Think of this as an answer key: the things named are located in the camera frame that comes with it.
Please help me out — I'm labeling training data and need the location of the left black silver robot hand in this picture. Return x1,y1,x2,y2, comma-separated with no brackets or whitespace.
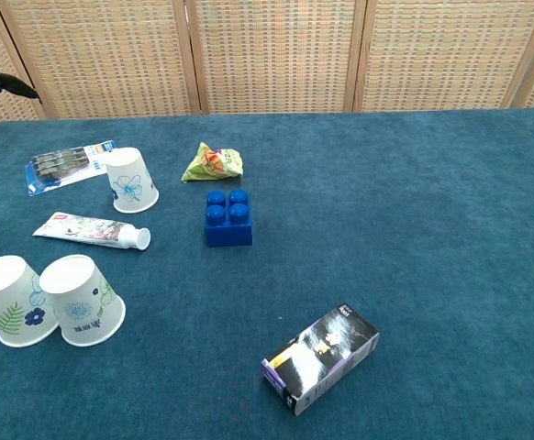
0,69,42,182

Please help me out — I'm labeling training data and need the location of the white floral paper cup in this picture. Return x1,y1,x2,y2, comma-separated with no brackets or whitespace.
39,254,127,347
103,147,161,215
0,254,61,348

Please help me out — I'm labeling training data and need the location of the blue white blister pack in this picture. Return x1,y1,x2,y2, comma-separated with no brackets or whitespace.
24,139,120,197

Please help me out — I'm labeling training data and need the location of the white floral toothpaste tube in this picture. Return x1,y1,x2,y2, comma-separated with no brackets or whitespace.
32,211,152,252

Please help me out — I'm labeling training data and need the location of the green snack packet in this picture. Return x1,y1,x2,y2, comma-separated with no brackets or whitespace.
181,141,244,184

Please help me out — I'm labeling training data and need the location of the blue plastic building block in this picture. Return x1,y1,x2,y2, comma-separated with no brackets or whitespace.
204,188,254,248

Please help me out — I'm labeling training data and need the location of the blue felt table cover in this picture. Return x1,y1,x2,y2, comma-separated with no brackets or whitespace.
0,107,534,440

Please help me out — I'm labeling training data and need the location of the black white purple carton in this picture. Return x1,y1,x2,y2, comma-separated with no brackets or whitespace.
261,302,381,417

